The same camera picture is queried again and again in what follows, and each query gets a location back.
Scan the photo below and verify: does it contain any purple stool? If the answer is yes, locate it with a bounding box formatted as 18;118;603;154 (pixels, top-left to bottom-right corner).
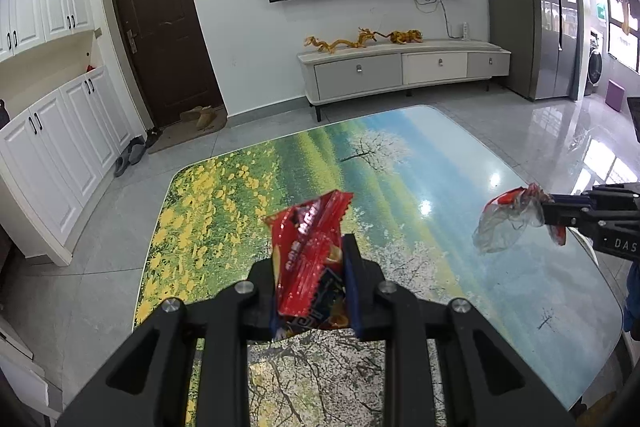
605;79;628;112

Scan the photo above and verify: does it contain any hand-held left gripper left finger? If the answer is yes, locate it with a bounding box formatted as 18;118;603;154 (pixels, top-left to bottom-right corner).
56;247;277;427

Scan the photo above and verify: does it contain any dark brown door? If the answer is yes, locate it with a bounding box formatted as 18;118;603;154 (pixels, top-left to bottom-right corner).
107;0;224;128

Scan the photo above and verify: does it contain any red snack packet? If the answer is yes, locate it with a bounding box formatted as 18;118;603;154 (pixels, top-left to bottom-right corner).
263;189;354;342

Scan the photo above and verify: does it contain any brown doormat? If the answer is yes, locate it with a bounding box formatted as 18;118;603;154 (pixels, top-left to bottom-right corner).
147;114;228;155

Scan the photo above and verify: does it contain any white television cabinet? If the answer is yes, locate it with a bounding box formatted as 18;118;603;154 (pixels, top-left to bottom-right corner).
296;38;512;122

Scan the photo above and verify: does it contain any clear and red plastic wrapper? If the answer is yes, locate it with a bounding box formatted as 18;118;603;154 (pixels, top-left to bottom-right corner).
472;183;568;255

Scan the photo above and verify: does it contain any white board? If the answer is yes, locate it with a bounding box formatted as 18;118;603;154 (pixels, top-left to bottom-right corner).
0;317;63;427

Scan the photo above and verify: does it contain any golden dragon ornament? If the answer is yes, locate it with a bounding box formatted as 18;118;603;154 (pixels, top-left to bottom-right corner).
305;27;391;55

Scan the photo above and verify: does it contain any washing machine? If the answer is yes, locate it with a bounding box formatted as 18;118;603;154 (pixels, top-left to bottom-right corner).
586;29;607;95

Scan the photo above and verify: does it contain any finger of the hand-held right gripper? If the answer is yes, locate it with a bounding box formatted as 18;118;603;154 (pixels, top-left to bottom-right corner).
542;182;640;215
545;208;640;258

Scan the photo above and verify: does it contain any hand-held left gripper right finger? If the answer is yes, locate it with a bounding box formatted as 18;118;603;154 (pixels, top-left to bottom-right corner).
341;233;583;427

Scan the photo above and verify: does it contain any black television cable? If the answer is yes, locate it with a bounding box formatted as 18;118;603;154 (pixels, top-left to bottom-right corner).
411;0;466;38

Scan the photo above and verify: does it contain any grey refrigerator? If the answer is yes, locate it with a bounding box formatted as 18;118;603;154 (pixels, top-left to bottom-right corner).
475;0;586;102

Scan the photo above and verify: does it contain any white base cabinet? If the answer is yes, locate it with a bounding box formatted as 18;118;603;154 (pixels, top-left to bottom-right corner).
0;66;135;267

